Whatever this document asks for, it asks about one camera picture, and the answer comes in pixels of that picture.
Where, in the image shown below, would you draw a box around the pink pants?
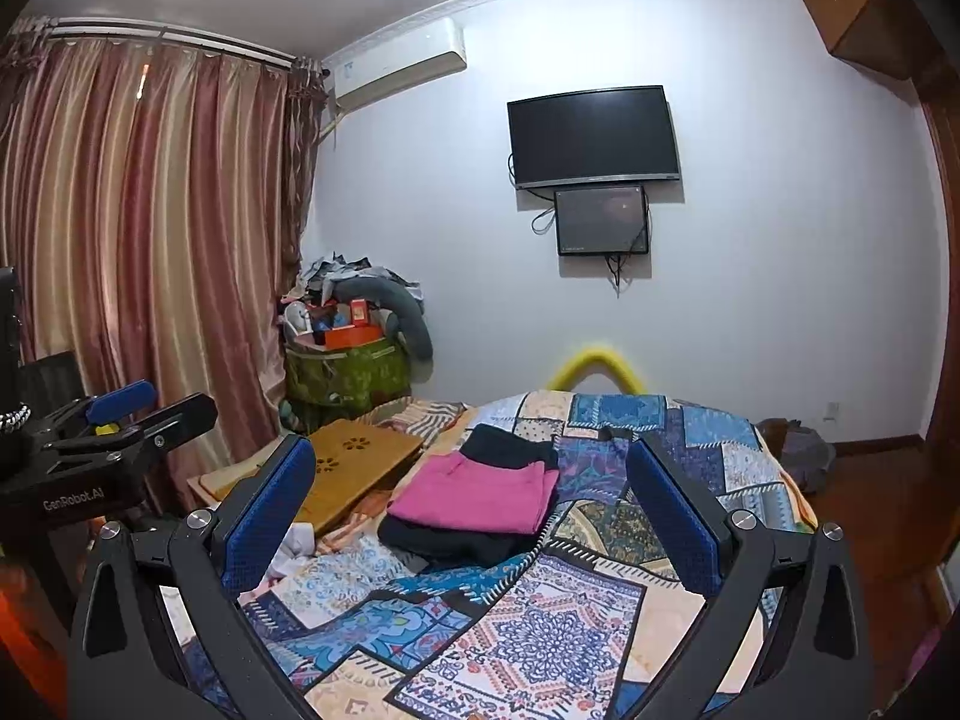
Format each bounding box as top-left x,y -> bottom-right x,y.
387,452 -> 558,535

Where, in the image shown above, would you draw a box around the blue patchwork bedspread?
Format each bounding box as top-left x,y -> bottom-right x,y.
239,390 -> 815,718

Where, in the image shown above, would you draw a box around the wooden lap desk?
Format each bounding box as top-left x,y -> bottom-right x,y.
213,418 -> 427,535

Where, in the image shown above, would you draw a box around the green storage bin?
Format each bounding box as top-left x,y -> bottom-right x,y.
285,340 -> 412,434

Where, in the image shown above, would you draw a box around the dark navy folded garment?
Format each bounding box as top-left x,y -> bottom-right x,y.
377,424 -> 560,567

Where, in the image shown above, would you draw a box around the yellow foam tube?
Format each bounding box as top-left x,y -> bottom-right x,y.
545,344 -> 647,395

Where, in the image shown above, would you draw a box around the striped pink curtain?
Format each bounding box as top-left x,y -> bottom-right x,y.
2,31 -> 327,502

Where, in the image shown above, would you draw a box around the orange box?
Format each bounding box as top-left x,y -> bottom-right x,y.
324,299 -> 384,351

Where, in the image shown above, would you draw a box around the wooden door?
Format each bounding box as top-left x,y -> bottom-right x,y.
917,81 -> 960,467

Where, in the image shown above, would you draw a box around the grey stuffed pillow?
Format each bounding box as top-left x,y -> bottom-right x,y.
332,277 -> 433,364

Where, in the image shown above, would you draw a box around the white air conditioner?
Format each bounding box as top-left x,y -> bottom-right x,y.
332,18 -> 467,112

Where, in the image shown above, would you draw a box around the small black wall monitor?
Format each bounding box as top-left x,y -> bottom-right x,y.
555,185 -> 649,257

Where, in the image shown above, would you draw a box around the large black wall television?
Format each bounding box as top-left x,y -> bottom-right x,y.
508,85 -> 680,188

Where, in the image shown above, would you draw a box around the wooden wall cabinet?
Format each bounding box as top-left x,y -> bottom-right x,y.
802,0 -> 942,80

